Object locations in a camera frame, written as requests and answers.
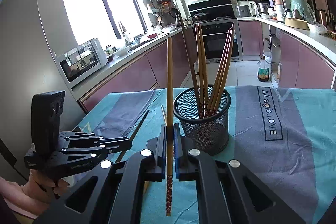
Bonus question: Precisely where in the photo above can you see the pink sleeve forearm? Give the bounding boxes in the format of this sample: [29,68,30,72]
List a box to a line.
[1,177,49,219]

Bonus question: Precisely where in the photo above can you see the kitchen window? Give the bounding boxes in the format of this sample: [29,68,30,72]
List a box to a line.
[63,0,147,49]

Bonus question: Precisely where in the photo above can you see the maroon kitchen base cabinets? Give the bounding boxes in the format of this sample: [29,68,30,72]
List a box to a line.
[72,18,335,113]

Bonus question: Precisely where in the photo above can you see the person's left hand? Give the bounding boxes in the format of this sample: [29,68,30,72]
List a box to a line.
[21,169,70,203]

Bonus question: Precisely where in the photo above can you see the teal and grey tablecloth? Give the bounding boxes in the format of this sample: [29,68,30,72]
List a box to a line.
[78,86,335,223]

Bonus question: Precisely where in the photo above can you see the black mesh utensil holder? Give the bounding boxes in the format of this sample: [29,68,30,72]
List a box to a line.
[174,88,231,156]

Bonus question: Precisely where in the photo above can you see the white microwave oven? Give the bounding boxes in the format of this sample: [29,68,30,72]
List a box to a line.
[56,39,108,89]

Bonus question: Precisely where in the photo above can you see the plastic oil bottle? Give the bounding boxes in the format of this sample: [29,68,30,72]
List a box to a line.
[257,56,270,82]

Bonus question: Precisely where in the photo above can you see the black built-in oven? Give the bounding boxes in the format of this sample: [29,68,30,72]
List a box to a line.
[201,19,243,63]

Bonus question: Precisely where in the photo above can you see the black range hood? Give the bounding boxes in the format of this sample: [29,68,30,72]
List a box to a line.
[187,0,235,23]

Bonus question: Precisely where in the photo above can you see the silver rice cooker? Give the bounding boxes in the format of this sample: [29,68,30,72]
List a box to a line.
[254,0,270,16]

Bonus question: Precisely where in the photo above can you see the green glass food cover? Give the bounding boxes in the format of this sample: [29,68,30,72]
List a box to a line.
[290,0,316,24]

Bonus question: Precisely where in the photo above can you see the black camera box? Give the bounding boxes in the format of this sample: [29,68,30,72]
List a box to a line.
[31,90,66,155]

